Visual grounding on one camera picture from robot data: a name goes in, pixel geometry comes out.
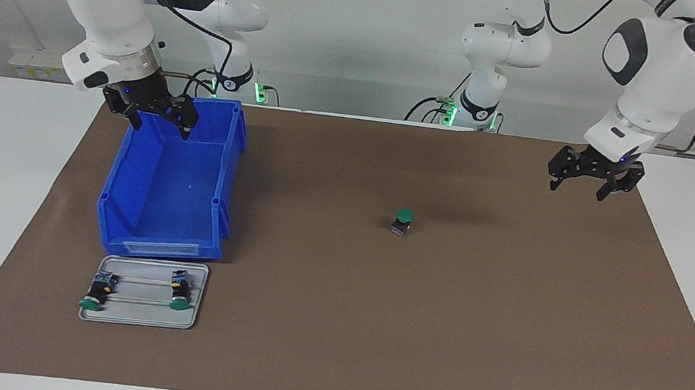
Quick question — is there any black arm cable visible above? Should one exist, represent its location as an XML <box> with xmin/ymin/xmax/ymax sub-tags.
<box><xmin>524</xmin><ymin>0</ymin><xmax>695</xmax><ymax>155</ymax></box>
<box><xmin>122</xmin><ymin>0</ymin><xmax>240</xmax><ymax>101</ymax></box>

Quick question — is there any brown table mat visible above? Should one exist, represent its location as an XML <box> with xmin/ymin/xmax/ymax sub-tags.
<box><xmin>0</xmin><ymin>72</ymin><xmax>695</xmax><ymax>390</ymax></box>

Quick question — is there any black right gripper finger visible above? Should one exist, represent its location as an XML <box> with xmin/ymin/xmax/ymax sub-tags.
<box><xmin>156</xmin><ymin>95</ymin><xmax>202</xmax><ymax>142</ymax></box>
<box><xmin>107</xmin><ymin>105</ymin><xmax>145</xmax><ymax>132</ymax></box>

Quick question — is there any green push button switch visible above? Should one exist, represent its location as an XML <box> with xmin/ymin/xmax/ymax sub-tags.
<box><xmin>167</xmin><ymin>269</ymin><xmax>194</xmax><ymax>312</ymax></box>
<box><xmin>78</xmin><ymin>269</ymin><xmax>118</xmax><ymax>314</ymax></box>
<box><xmin>390</xmin><ymin>206</ymin><xmax>416</xmax><ymax>238</ymax></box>

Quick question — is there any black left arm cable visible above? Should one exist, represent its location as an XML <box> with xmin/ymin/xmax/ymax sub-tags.
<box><xmin>524</xmin><ymin>0</ymin><xmax>695</xmax><ymax>155</ymax></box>

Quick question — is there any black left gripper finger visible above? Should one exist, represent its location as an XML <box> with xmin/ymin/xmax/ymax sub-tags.
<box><xmin>545</xmin><ymin>145</ymin><xmax>584</xmax><ymax>195</ymax></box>
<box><xmin>596</xmin><ymin>161</ymin><xmax>647</xmax><ymax>207</ymax></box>

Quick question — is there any white wall socket box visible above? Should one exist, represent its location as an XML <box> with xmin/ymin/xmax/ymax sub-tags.
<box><xmin>6</xmin><ymin>43</ymin><xmax>84</xmax><ymax>85</ymax></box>

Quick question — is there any blue plastic storage bin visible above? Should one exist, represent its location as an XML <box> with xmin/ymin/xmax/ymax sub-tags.
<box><xmin>90</xmin><ymin>85</ymin><xmax>252</xmax><ymax>270</ymax></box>

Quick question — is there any black base cable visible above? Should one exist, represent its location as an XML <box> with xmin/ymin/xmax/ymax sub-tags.
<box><xmin>404</xmin><ymin>64</ymin><xmax>473</xmax><ymax>129</ymax></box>
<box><xmin>183</xmin><ymin>64</ymin><xmax>218</xmax><ymax>100</ymax></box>

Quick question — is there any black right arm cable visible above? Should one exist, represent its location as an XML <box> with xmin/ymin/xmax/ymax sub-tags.
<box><xmin>122</xmin><ymin>0</ymin><xmax>240</xmax><ymax>101</ymax></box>

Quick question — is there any grey metal tray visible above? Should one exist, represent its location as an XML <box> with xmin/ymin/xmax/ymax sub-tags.
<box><xmin>77</xmin><ymin>249</ymin><xmax>210</xmax><ymax>335</ymax></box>

